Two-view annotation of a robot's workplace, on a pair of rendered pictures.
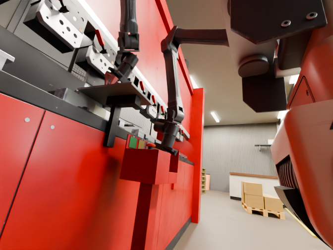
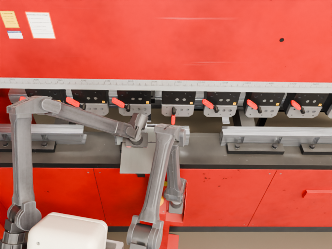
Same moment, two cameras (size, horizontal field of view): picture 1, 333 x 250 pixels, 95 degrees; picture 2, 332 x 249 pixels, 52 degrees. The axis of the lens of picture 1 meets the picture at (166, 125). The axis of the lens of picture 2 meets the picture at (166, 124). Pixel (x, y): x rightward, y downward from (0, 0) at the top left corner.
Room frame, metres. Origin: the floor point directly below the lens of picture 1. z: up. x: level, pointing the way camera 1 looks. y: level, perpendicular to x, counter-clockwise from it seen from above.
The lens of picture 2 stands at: (0.33, -0.70, 2.34)
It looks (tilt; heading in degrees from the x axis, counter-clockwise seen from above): 50 degrees down; 66
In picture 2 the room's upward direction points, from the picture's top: 3 degrees clockwise
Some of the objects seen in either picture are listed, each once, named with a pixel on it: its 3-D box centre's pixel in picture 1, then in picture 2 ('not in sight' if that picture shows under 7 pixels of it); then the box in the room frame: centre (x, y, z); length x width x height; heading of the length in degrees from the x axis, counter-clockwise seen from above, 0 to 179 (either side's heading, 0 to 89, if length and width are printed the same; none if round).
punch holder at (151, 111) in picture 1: (149, 106); (262, 99); (1.20, 0.16, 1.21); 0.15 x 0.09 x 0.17; 159
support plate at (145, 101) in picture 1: (116, 96); (140, 149); (0.61, 0.23, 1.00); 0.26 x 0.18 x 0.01; 69
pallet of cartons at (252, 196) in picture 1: (258, 197); not in sight; (4.05, -2.47, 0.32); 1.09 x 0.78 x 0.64; 155
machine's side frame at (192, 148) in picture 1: (179, 147); not in sight; (2.86, -0.28, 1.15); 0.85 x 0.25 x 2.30; 69
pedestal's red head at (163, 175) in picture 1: (152, 159); (165, 202); (0.68, 0.04, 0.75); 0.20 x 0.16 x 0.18; 152
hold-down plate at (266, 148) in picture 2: not in sight; (255, 148); (1.21, 0.10, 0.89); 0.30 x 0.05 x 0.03; 159
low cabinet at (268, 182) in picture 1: (259, 187); not in sight; (6.12, -3.79, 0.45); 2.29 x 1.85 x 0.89; 149
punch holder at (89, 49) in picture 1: (97, 57); (135, 97); (0.64, 0.38, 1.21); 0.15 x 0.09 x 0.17; 159
